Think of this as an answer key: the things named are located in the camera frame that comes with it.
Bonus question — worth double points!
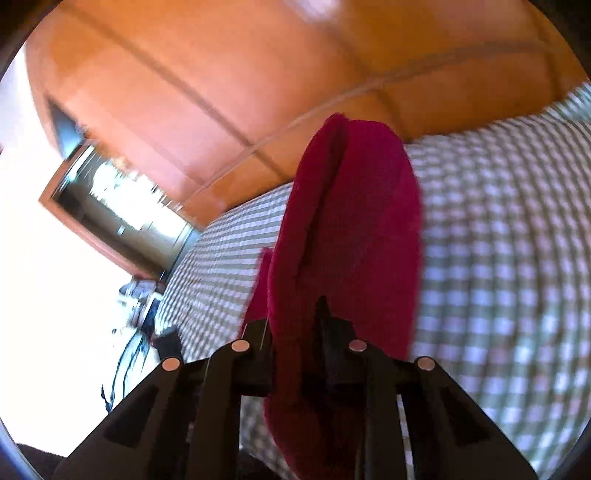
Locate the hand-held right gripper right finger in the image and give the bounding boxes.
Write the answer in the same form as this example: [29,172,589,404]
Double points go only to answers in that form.
[315,295,539,480]

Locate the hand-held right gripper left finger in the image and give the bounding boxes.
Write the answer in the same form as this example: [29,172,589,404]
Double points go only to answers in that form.
[52,318,274,480]

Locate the maroon shirt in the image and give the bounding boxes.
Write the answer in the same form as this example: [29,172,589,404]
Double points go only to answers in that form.
[238,113,426,480]

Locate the black object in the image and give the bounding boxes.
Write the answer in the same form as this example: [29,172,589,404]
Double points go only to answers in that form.
[152,326,184,363]

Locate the green checkered bed sheet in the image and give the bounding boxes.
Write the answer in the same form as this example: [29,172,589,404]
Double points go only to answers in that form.
[154,83,591,480]

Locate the wooden headboard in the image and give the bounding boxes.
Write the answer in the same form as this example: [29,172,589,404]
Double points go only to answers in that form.
[23,0,583,232]

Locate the dark cables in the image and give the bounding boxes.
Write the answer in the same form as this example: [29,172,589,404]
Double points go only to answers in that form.
[99,323,158,412]

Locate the wooden door frame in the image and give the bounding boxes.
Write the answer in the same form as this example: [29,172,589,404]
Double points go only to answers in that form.
[39,99,202,282]

